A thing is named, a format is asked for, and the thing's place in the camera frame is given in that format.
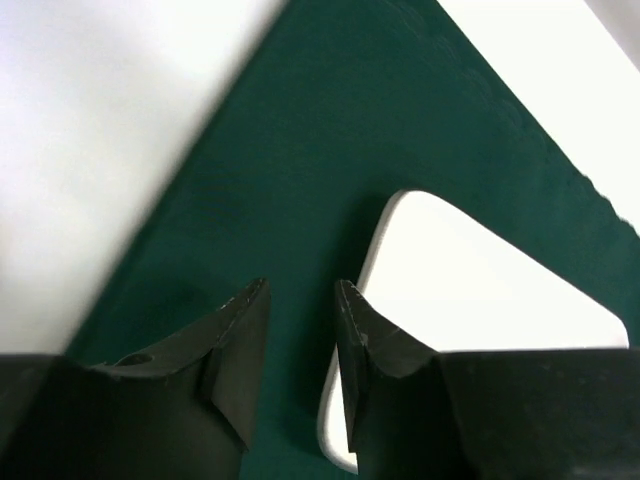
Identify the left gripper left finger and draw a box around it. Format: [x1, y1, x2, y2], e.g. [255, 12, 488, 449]
[1, 279, 271, 479]

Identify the white rectangular plate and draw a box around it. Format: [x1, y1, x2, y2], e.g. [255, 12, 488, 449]
[318, 191, 638, 479]

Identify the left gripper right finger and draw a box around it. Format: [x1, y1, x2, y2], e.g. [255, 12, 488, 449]
[335, 280, 639, 479]

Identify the dark green cloth napkin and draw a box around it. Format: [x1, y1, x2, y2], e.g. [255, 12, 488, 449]
[69, 1, 639, 479]

